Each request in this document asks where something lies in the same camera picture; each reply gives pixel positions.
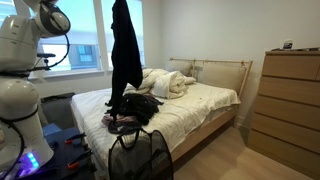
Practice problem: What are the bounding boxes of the black sweater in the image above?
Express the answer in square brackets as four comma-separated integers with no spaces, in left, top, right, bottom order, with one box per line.
[109,0,143,117]

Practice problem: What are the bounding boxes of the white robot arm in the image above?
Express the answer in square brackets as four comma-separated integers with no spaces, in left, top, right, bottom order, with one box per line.
[0,0,71,180]

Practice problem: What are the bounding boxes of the blue robot base table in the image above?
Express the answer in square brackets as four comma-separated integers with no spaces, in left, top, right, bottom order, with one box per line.
[19,123,98,180]

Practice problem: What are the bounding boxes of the black mesh laundry basket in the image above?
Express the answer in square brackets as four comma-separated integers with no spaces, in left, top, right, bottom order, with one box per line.
[108,129,174,180]

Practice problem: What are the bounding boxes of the white rumpled duvet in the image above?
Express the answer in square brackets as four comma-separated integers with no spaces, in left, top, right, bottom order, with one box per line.
[125,69,196,99]

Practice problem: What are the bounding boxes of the black garment middle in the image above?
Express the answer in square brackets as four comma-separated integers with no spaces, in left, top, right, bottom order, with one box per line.
[106,93,163,125]

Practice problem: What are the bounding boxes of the dark blue garment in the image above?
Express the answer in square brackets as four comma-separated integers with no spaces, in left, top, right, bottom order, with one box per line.
[108,121,142,135]

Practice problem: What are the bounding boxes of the pink garment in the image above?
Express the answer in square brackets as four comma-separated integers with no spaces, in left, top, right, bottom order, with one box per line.
[101,114,136,126]

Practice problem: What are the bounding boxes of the white bed mattress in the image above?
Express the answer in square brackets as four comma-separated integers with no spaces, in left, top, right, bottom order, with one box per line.
[71,83,240,166]

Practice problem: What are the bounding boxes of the wooden bed headboard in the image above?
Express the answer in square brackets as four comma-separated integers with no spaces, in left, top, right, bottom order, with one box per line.
[166,58,253,98]

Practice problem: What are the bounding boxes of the wooden chest of drawers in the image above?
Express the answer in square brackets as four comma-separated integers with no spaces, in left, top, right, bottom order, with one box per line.
[248,51,320,180]

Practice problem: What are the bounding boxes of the dark items on dresser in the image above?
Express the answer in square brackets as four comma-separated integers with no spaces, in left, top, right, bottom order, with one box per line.
[275,39,320,52]

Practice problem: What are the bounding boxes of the black clamp orange handles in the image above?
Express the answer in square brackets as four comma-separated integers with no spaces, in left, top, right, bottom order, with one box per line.
[64,133,86,144]

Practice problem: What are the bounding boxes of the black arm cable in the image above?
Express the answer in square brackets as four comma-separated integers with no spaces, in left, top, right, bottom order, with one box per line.
[0,118,26,180]

